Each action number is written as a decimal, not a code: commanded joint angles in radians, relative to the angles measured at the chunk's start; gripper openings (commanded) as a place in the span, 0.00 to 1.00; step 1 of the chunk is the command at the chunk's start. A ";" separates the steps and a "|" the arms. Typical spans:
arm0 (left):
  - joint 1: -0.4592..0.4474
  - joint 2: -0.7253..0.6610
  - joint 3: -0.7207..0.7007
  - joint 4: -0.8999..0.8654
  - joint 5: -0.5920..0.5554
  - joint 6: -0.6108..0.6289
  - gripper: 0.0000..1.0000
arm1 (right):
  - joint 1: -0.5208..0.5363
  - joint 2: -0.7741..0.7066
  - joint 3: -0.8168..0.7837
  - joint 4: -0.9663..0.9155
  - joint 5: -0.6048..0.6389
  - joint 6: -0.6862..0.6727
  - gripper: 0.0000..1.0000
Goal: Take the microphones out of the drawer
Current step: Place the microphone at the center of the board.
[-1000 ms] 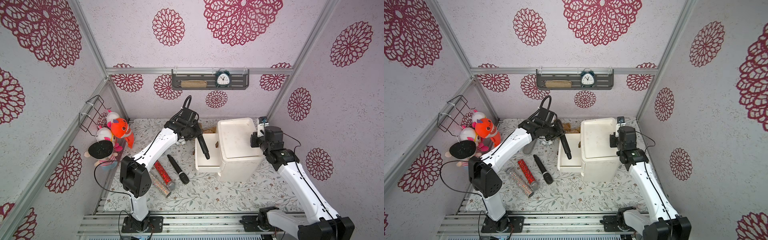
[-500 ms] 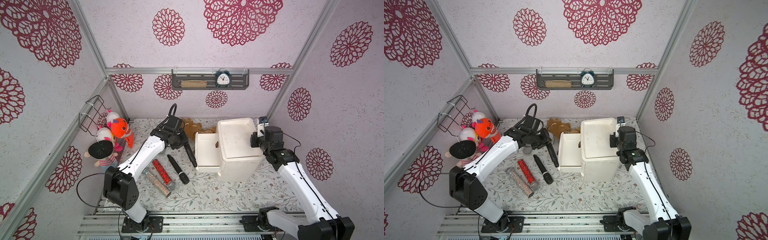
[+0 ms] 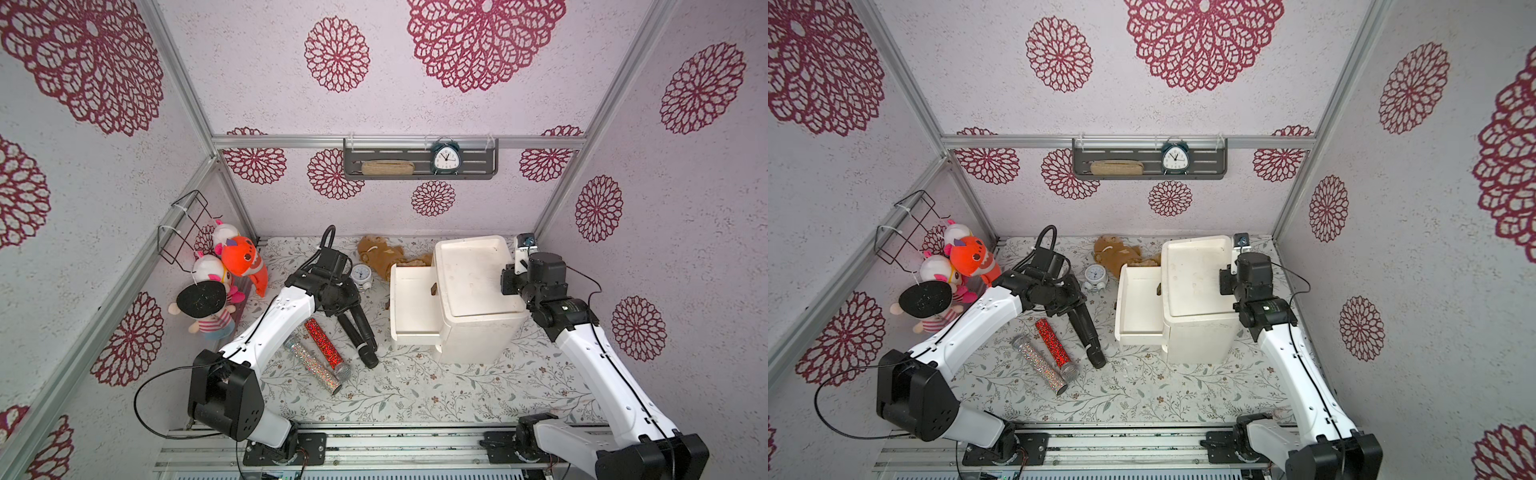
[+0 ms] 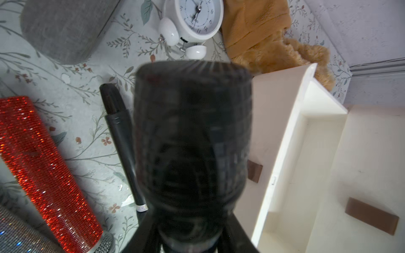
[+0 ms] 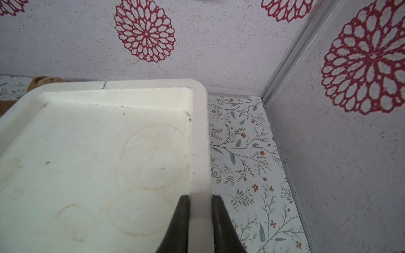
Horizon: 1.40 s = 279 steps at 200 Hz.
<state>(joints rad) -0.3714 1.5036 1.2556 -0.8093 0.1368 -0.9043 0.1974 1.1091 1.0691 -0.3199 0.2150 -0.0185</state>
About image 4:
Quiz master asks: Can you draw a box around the brown teddy bear plush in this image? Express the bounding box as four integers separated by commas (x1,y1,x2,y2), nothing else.
221,1,335,91

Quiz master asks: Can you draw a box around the rainbow rhinestone microphone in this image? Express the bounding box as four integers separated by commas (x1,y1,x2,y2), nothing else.
1,206,64,253

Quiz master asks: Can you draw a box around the brown top drawer handle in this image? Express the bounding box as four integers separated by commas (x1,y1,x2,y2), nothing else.
345,197,399,236

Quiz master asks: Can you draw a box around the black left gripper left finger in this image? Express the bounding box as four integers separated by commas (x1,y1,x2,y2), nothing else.
122,209,160,253

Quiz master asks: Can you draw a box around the red glitter microphone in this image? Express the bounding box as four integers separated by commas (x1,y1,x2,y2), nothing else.
1,96,115,253

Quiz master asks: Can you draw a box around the small white alarm clock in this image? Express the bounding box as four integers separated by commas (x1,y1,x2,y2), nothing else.
158,0,224,60

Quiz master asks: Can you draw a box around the white plastic drawer cabinet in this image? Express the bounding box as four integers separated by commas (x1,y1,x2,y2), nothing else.
306,105,405,253

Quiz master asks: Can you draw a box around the brown drawer handle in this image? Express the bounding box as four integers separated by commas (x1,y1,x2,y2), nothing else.
345,197,399,236
247,160,263,183

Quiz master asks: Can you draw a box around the black microphone long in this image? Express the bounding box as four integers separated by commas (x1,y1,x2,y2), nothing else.
99,83,148,214

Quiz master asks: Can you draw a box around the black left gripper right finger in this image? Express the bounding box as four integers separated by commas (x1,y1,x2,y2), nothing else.
218,214,259,253

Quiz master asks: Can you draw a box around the grey pencil case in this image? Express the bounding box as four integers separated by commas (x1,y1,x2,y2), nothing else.
20,0,121,65

